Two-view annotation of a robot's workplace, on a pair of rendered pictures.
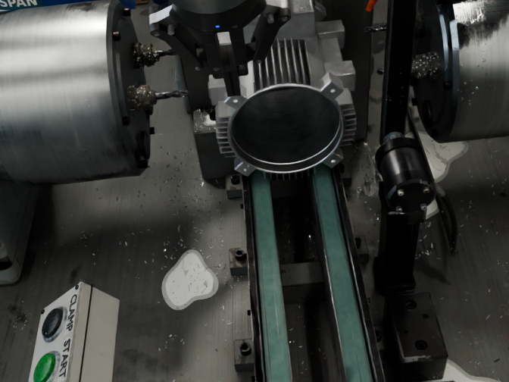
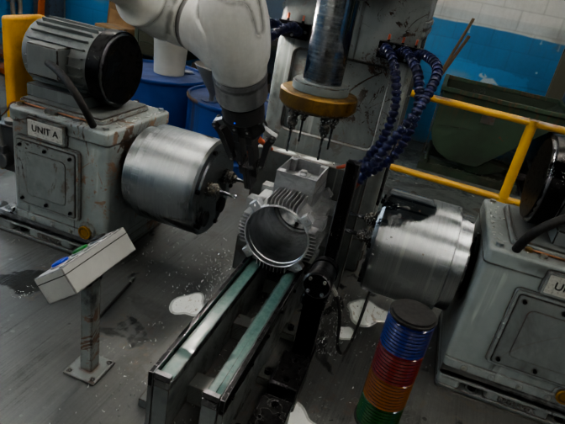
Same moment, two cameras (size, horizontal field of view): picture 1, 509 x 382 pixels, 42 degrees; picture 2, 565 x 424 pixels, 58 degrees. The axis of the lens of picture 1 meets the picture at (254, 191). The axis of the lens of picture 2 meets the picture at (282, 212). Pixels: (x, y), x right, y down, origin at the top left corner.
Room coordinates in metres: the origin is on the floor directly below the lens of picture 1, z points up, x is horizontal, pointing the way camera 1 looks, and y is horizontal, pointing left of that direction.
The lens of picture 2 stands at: (-0.33, -0.27, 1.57)
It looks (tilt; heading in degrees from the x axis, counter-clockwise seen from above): 25 degrees down; 12
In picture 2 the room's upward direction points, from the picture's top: 11 degrees clockwise
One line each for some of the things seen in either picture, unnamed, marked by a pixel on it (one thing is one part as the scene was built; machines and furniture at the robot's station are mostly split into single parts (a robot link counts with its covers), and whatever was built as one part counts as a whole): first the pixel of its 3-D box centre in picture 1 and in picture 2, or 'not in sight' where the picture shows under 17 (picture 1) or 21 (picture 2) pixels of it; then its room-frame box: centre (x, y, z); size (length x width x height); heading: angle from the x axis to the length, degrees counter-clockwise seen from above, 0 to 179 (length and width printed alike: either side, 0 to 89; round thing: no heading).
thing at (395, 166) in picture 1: (399, 132); (345, 278); (0.75, -0.23, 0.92); 0.45 x 0.13 x 0.24; 178
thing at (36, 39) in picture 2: not in sight; (65, 106); (0.76, 0.58, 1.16); 0.33 x 0.26 x 0.42; 88
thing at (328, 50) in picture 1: (280, 86); (289, 220); (0.77, -0.06, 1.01); 0.20 x 0.19 x 0.19; 177
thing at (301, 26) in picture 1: (274, 14); (301, 181); (0.81, -0.06, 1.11); 0.12 x 0.11 x 0.07; 177
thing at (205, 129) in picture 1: (217, 141); (250, 248); (0.85, 0.05, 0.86); 0.07 x 0.06 x 0.12; 88
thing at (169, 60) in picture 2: not in sight; (168, 53); (2.56, 1.23, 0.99); 0.24 x 0.22 x 0.24; 85
